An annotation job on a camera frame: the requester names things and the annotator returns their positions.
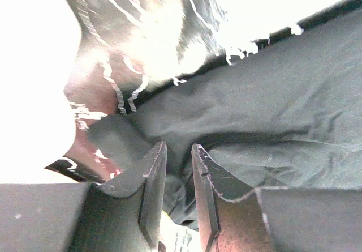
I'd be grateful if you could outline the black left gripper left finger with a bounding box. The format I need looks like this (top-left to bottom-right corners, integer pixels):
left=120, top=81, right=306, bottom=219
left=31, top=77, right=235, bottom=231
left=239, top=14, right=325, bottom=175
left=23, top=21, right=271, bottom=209
left=67, top=142, right=167, bottom=251

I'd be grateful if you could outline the black daisy print t-shirt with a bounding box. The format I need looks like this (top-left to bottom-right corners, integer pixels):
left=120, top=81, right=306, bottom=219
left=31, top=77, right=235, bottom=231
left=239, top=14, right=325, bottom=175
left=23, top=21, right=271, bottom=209
left=88, top=0, right=361, bottom=230

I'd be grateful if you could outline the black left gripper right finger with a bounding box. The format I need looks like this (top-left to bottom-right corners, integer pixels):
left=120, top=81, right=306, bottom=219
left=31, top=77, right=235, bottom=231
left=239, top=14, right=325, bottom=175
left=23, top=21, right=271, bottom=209
left=191, top=144, right=274, bottom=251

